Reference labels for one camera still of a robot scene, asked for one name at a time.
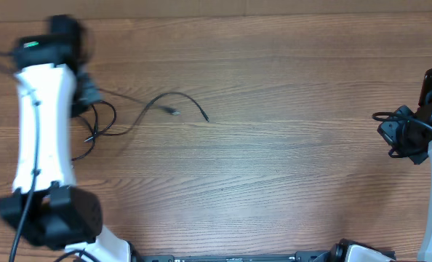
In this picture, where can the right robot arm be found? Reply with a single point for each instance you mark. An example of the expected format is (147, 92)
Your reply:
(423, 117)

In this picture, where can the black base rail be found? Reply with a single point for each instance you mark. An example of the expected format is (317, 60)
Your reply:
(299, 256)

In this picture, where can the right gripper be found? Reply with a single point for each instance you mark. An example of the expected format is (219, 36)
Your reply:
(388, 132)

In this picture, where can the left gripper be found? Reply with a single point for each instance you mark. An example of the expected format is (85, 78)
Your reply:
(92, 96)

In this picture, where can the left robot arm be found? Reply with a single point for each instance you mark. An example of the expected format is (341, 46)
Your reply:
(46, 208)

